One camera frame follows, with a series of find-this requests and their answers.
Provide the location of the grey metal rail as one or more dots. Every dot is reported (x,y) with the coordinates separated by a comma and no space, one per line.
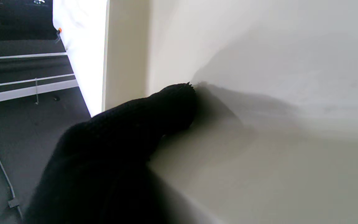
(26,91)

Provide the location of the thin grey conduit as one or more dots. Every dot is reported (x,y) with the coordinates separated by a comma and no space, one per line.
(3,174)

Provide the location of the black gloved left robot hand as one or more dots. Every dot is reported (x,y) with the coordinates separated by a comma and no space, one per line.
(104,161)

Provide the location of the small orange clamp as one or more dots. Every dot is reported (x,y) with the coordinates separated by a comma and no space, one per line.
(59,30)

